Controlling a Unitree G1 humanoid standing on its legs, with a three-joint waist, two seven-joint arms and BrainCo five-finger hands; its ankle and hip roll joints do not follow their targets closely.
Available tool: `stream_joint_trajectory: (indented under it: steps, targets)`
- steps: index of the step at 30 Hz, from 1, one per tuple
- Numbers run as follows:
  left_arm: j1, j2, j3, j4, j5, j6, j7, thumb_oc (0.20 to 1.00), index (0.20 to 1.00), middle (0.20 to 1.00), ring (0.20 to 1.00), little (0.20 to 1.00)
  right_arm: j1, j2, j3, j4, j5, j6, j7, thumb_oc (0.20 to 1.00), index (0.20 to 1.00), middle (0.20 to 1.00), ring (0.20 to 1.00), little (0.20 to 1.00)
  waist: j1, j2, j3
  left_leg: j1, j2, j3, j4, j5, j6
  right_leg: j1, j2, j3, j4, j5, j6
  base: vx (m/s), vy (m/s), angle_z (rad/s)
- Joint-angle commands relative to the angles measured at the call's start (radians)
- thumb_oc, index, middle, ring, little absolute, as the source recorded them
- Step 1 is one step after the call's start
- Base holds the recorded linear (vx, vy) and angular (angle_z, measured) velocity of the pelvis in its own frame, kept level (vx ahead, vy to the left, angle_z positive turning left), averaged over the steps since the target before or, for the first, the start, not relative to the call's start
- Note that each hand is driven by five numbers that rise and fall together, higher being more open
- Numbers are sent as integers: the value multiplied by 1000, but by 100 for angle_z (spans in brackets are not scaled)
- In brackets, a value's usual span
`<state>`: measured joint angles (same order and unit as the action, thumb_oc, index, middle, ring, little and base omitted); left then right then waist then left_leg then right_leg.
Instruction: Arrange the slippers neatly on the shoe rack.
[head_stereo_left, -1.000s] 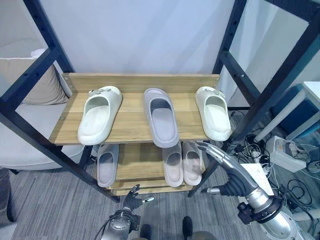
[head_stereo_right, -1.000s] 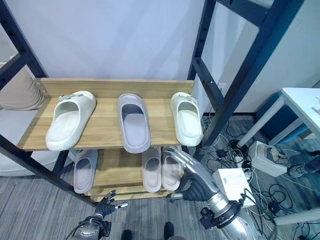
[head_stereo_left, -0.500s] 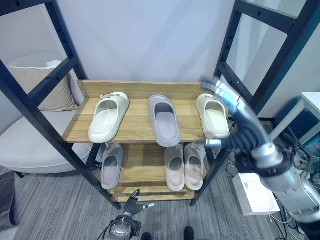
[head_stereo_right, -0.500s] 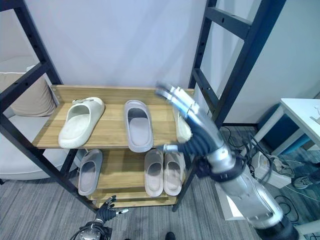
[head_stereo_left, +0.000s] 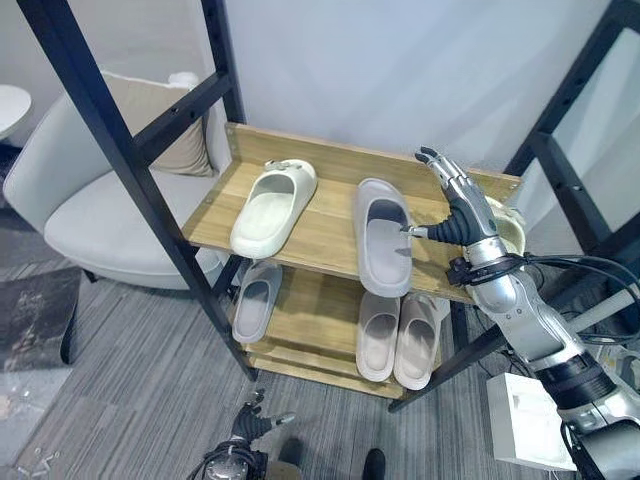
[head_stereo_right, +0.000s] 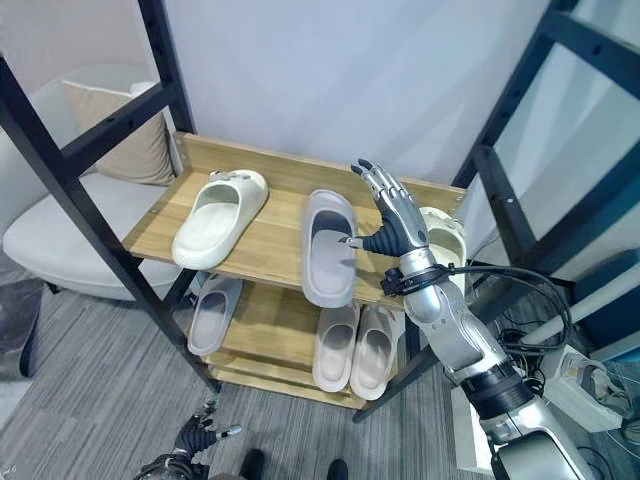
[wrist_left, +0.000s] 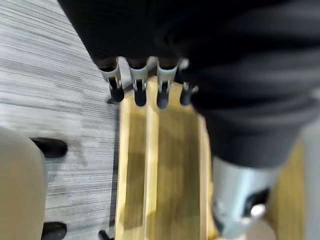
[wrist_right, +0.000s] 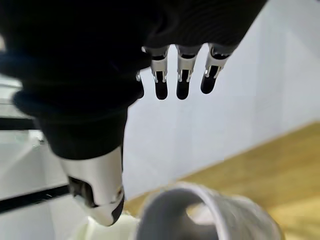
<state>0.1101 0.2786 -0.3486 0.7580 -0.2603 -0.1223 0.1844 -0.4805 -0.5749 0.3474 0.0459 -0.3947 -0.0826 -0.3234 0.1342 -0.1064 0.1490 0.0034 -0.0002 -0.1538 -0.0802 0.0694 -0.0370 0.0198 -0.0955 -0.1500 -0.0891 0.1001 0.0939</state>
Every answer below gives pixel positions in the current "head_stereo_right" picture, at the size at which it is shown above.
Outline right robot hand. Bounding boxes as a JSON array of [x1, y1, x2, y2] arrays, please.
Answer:
[[338, 158, 432, 259]]

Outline black wrist clamp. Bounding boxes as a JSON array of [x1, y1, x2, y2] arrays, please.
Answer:
[[380, 266, 451, 297]]

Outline left dark robot foot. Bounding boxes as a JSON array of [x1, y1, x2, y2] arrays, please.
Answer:
[[239, 448, 267, 480]]

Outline cream slipper with buckle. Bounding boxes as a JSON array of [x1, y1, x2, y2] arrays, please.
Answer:
[[171, 168, 270, 270], [417, 205, 470, 297]]

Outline beige slipper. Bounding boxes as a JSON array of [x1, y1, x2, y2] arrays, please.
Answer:
[[312, 302, 362, 394], [349, 304, 401, 402]]

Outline white pipe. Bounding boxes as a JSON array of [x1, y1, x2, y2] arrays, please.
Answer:
[[542, 294, 640, 342]]

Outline white power box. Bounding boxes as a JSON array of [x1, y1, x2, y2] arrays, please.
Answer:
[[542, 349, 634, 434]]

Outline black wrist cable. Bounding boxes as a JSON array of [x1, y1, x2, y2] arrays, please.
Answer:
[[439, 262, 577, 352]]

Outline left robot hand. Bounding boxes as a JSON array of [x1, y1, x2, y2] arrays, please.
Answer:
[[172, 398, 246, 458]]

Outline black metal rack frame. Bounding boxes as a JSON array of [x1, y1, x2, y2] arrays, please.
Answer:
[[0, 0, 640, 426]]

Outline beige cushion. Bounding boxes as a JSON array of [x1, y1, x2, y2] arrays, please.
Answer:
[[61, 79, 177, 188]]

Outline black floor cables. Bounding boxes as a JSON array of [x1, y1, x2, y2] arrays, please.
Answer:
[[494, 327, 554, 397]]

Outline long wooden shelf board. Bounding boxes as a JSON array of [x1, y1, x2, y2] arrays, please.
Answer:
[[122, 130, 471, 312]]

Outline grey slipper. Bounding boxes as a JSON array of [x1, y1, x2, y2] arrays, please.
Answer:
[[187, 277, 245, 357], [302, 188, 359, 309]]

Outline white armchair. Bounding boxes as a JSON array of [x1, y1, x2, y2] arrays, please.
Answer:
[[2, 64, 192, 302]]

